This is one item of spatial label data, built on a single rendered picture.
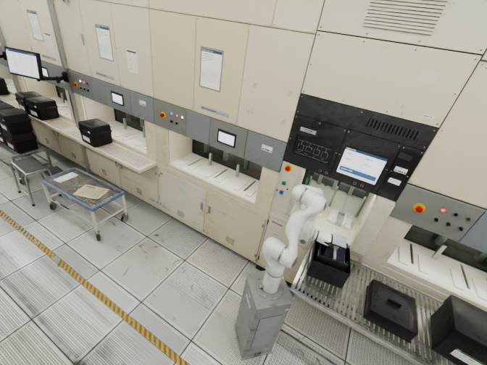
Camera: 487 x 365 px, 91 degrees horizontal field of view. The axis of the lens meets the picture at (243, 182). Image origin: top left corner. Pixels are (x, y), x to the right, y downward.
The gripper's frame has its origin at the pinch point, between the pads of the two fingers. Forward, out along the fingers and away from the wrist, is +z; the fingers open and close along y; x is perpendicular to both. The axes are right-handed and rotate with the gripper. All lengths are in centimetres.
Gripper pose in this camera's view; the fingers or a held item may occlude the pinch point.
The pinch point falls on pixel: (338, 242)
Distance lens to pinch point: 196.0
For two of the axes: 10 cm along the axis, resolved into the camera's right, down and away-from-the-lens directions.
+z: 9.3, 3.0, -2.2
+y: -3.4, 4.6, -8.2
